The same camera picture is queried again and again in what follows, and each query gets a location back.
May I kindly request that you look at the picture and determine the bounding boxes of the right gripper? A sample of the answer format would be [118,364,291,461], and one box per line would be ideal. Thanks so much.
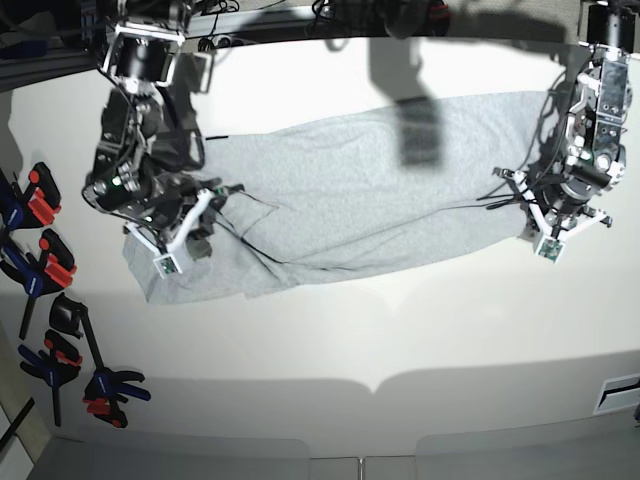
[82,173,235,233]

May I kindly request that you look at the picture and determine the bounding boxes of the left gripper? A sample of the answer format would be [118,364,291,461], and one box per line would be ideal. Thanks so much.
[532,175,613,235]

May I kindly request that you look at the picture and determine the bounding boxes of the blue red bar clamp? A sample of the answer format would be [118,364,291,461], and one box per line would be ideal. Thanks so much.
[1,228,77,340]
[18,329,83,427]
[1,162,61,244]

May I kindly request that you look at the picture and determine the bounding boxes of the grey T-shirt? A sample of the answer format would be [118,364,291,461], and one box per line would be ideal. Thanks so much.
[123,91,548,304]

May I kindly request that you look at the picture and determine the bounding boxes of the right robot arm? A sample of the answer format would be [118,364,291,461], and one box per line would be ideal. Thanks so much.
[82,1,232,260]

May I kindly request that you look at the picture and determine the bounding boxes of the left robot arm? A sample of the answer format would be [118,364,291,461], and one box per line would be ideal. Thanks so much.
[528,1,639,238]

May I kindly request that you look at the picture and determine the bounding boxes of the long black bar clamp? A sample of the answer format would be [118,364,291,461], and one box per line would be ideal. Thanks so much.
[49,293,151,429]

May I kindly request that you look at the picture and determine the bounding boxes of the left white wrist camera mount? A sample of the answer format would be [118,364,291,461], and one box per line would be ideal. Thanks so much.
[493,168,613,264]

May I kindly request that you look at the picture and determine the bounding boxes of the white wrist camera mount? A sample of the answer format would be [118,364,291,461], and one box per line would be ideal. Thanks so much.
[493,168,613,264]
[124,188,218,279]

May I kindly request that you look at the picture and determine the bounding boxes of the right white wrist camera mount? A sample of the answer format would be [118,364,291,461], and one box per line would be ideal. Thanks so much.
[124,188,218,279]

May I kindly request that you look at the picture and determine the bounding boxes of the black camera mount top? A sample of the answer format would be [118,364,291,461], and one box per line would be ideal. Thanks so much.
[305,0,451,40]

